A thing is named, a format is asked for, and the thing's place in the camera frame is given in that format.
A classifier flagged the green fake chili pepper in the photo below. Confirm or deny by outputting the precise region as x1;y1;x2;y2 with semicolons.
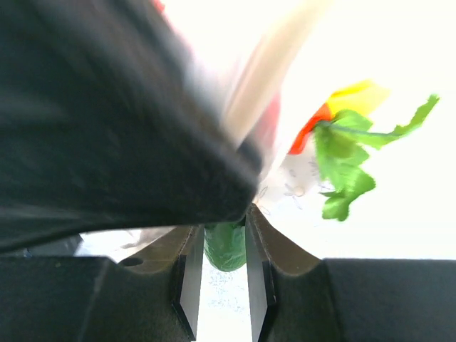
204;222;247;272

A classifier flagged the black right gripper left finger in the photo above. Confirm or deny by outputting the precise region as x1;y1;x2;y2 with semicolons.
1;226;204;341

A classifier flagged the fake carrot with green leaves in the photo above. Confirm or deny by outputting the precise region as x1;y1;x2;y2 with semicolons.
289;80;440;222

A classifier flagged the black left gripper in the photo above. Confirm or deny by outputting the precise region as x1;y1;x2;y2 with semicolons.
1;1;260;251

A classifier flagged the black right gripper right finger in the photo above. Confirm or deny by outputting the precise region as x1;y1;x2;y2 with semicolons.
245;206;455;341

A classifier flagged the polka dot zip top bag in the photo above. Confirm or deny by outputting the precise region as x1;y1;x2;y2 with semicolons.
156;0;336;179

